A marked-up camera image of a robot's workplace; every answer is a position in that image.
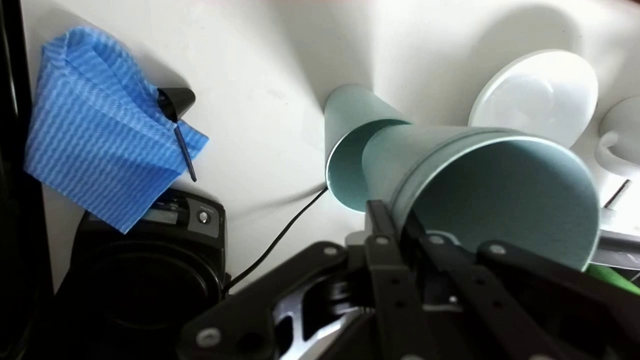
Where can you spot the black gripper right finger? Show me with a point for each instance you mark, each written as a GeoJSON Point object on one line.
{"type": "Point", "coordinates": [507, 300]}

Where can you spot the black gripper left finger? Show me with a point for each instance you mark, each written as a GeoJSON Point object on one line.
{"type": "Point", "coordinates": [266, 286]}

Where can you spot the light blue plastic cup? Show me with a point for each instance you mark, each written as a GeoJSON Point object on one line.
{"type": "Point", "coordinates": [492, 192]}
{"type": "Point", "coordinates": [346, 147]}

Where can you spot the black coffee maker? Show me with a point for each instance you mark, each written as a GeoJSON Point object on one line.
{"type": "Point", "coordinates": [147, 286]}

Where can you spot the white ceramic mug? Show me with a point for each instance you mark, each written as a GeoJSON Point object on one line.
{"type": "Point", "coordinates": [620, 136]}

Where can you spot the small black cone object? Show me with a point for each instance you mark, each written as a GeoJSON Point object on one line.
{"type": "Point", "coordinates": [175, 100]}

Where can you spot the blue striped cleaning cloth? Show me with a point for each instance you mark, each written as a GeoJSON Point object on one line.
{"type": "Point", "coordinates": [100, 126]}

